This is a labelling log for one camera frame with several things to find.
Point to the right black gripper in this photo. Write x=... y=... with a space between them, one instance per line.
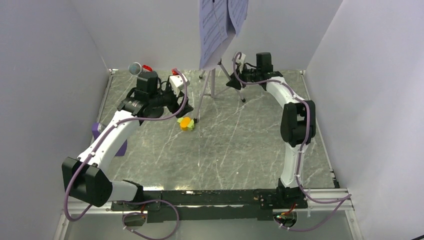
x=234 y=82

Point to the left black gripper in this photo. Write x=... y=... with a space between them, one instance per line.
x=175 y=106

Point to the lilac tripod music stand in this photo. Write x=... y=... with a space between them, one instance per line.
x=209 y=77

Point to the sheet music paper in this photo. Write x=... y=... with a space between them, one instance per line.
x=215 y=31
x=238 y=10

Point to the purple metronome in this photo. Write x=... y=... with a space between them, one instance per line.
x=97 y=128

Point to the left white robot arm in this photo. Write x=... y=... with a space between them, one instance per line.
x=151 y=99

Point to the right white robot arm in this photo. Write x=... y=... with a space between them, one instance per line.
x=298 y=120

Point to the orange green toy block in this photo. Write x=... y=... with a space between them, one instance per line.
x=186 y=123

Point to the silver toy microphone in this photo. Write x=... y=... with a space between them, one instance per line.
x=136 y=68

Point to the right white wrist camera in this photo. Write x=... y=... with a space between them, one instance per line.
x=240 y=60

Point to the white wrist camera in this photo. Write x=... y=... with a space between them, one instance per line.
x=240 y=60
x=177 y=83

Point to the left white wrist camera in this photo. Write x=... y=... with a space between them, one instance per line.
x=177 y=83

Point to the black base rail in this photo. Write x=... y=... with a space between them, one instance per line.
x=194 y=205

